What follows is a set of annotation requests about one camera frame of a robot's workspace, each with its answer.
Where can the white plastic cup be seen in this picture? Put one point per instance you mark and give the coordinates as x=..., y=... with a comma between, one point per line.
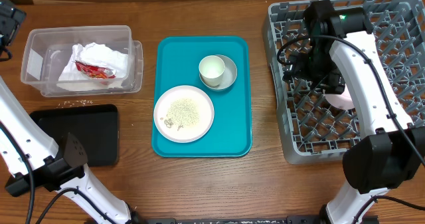
x=211, y=70

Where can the pink small bowl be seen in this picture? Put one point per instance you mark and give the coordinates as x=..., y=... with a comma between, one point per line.
x=341, y=101

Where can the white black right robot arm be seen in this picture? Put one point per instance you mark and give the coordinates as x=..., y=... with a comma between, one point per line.
x=343, y=57

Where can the black rectangular tray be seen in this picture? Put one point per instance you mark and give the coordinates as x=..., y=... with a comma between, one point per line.
x=96, y=127

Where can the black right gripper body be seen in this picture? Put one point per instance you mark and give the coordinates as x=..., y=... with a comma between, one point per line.
x=316, y=66

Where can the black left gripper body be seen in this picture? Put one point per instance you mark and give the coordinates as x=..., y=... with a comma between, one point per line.
x=10, y=20

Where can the large white dirty plate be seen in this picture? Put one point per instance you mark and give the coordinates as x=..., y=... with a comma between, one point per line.
x=183, y=114

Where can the teal serving tray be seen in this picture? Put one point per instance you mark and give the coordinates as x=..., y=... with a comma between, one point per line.
x=178, y=61

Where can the scattered rice crumbs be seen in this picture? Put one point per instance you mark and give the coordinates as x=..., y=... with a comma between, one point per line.
x=74, y=103

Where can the red snack wrapper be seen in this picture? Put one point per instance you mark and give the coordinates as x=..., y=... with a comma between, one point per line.
x=95, y=72

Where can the grey dishwasher rack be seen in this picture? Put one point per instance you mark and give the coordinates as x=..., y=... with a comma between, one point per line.
x=312, y=130

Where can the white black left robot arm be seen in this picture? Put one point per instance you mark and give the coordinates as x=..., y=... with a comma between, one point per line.
x=34, y=159

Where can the clear plastic waste bin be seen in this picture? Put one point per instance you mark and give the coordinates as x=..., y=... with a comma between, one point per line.
x=48, y=51

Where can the white crumpled paper towel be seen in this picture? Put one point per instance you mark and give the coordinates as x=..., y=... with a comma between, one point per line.
x=97, y=55

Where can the grey-green small bowl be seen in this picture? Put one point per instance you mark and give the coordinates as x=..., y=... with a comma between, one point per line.
x=228, y=77

